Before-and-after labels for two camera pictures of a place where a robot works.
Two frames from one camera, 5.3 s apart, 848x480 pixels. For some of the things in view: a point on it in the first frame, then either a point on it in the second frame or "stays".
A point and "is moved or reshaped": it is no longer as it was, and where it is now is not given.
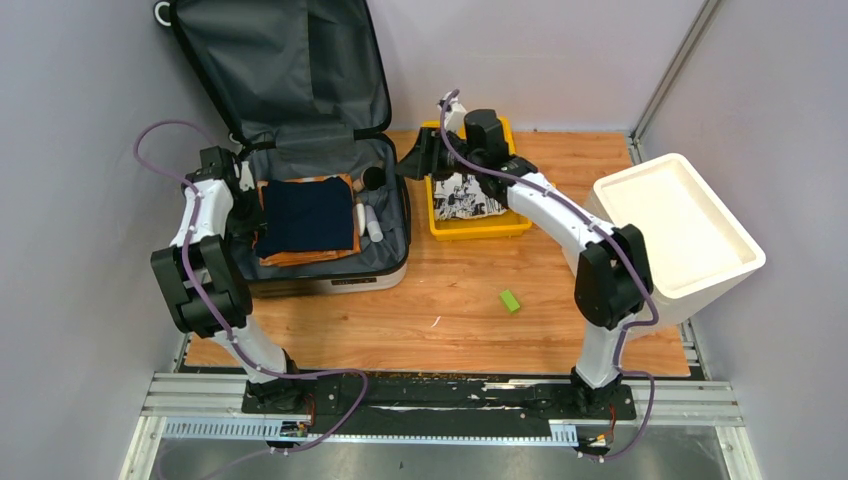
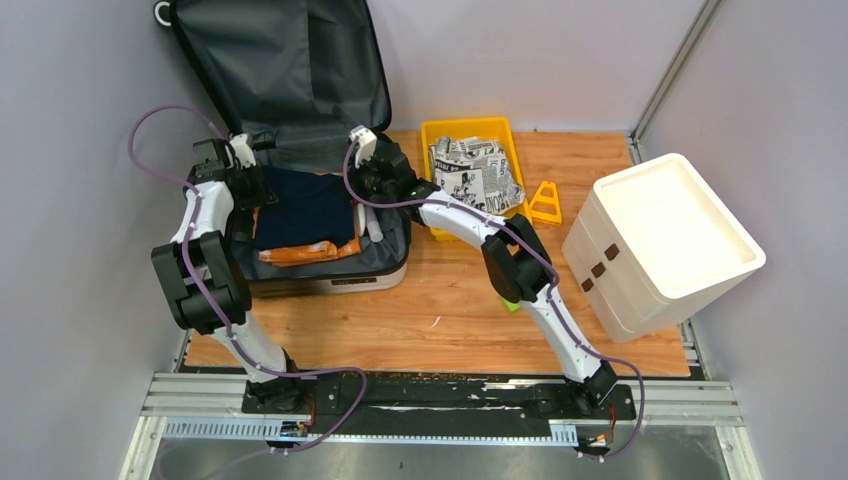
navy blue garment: [306, 215] is moved or reshaped
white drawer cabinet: [694, 247] stays
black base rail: [441, 405] stays
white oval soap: [360, 212] stays
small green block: [509, 300] stays
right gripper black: [425, 159] → [356, 176]
